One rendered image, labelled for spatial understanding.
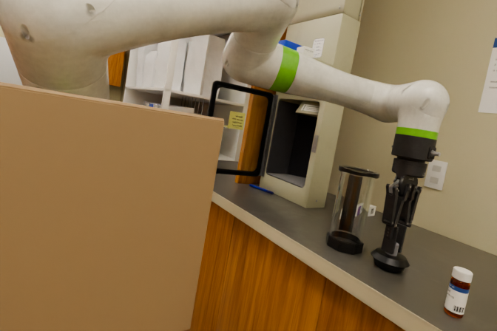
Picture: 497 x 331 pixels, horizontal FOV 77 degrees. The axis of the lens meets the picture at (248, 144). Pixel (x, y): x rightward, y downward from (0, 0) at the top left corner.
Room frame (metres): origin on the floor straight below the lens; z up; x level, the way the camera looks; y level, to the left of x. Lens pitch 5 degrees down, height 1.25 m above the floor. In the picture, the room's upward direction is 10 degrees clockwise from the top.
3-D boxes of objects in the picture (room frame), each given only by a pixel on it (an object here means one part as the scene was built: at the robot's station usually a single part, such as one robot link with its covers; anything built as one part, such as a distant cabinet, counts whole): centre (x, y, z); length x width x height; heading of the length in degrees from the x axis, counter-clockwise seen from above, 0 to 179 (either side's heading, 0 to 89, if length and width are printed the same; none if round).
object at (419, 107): (0.78, -0.40, 1.35); 0.13 x 0.11 x 0.14; 13
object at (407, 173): (0.77, -0.40, 1.17); 0.08 x 0.07 x 0.09; 125
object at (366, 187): (0.86, -0.31, 1.06); 0.11 x 0.11 x 0.21
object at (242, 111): (1.39, 0.06, 1.19); 0.30 x 0.01 x 0.40; 118
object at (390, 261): (0.77, -0.40, 0.97); 0.09 x 0.09 x 0.07
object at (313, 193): (1.42, -0.28, 1.33); 0.32 x 0.25 x 0.77; 35
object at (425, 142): (0.77, -0.41, 1.25); 0.12 x 0.09 x 0.06; 35
